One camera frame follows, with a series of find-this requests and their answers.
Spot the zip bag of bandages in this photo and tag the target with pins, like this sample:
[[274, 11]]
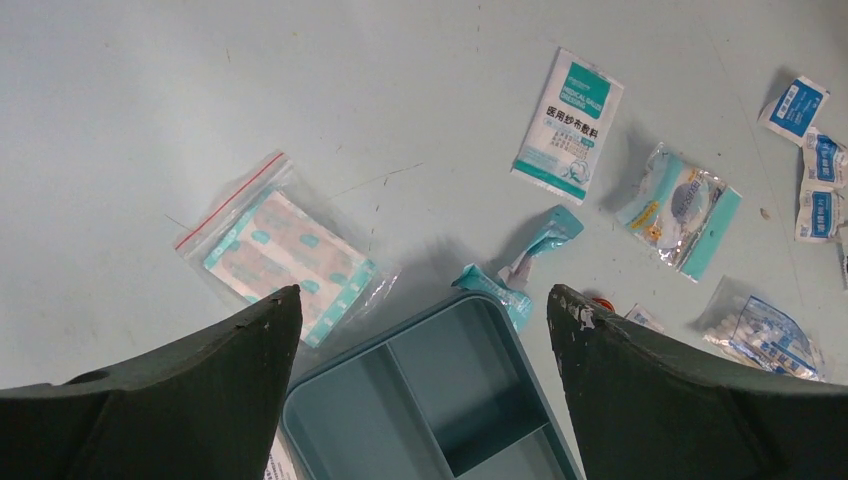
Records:
[[269, 229]]

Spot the teal gauze dressing packet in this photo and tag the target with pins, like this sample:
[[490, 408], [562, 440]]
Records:
[[573, 118]]

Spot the white flat labelled packet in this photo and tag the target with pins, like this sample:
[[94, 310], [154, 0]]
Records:
[[843, 237]]

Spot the white medicine box blue label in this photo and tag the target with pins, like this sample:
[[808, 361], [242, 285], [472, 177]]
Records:
[[279, 465]]

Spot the twisted teal wrapper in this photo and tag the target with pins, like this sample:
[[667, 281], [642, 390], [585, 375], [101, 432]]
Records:
[[509, 284]]

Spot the teal divided plastic tray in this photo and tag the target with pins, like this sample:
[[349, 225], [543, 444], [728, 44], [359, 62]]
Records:
[[447, 394]]

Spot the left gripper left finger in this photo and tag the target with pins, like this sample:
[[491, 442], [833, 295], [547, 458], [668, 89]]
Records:
[[206, 406]]

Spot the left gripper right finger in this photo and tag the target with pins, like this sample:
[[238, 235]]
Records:
[[646, 406]]

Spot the small red cap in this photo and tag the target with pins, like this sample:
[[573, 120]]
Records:
[[604, 303]]

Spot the cotton swabs bag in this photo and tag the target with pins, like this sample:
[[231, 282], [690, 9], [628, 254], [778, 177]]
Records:
[[748, 328]]

